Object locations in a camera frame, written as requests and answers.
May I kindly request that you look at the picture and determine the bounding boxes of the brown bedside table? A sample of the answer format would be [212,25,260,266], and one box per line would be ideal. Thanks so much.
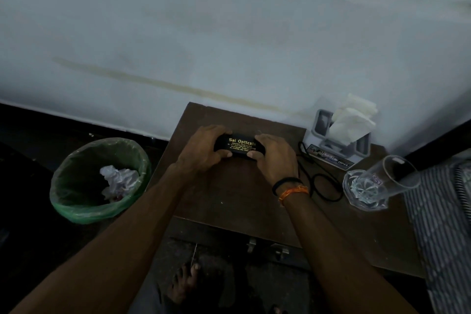
[145,101,426,280]

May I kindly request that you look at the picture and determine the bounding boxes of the person's left foot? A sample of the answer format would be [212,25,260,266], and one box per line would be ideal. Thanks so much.
[167,262,201,305]

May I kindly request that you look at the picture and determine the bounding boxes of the clear drinking glass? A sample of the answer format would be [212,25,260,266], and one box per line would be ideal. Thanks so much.
[355,155,421,199]

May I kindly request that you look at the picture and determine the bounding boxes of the black cable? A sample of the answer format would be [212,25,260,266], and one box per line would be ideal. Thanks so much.
[297,140,345,202]

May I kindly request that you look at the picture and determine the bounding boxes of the white paper sheet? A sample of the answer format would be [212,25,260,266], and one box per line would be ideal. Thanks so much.
[338,93,379,118]
[327,107,377,143]

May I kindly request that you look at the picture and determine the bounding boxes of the large white paper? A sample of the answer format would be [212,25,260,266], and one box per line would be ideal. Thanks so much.
[99,164,140,200]

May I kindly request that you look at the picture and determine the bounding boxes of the trash bin with green liner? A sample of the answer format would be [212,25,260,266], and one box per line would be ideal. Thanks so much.
[50,137,152,225]

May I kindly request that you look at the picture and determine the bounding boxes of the person's right forearm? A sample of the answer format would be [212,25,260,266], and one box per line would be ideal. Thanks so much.
[282,192,420,314]

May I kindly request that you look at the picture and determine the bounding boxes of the grey plastic organizer box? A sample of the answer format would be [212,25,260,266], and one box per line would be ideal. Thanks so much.
[302,108,371,171]

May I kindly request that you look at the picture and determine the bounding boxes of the black wristband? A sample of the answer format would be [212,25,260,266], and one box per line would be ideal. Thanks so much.
[271,177,303,197]

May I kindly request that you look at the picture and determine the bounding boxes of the person's grey trousers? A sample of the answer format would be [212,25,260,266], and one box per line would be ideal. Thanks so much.
[138,277,174,314]

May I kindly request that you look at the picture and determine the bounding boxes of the orange thread bracelet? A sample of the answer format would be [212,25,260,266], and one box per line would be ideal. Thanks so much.
[278,184,310,207]

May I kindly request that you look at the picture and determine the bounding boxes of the clear glass ashtray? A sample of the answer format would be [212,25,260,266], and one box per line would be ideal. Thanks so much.
[342,169,389,212]

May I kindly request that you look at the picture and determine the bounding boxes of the black eyeglasses case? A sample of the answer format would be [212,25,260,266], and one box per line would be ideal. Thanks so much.
[213,133,266,160]

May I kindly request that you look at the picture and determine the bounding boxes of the striped mattress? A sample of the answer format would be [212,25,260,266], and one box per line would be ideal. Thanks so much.
[403,161,471,314]

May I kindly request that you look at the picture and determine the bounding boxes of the person's left hand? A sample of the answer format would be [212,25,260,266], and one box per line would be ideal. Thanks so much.
[176,125,233,177]

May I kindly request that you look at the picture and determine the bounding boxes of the dark wooden bed frame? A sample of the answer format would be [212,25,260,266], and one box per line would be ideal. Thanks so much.
[399,118,471,171]

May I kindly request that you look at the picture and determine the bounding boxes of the person's left forearm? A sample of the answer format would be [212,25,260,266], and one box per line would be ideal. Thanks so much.
[11,168,190,314]

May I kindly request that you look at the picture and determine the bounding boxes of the person's right hand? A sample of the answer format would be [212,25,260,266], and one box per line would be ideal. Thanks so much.
[246,133,299,187]

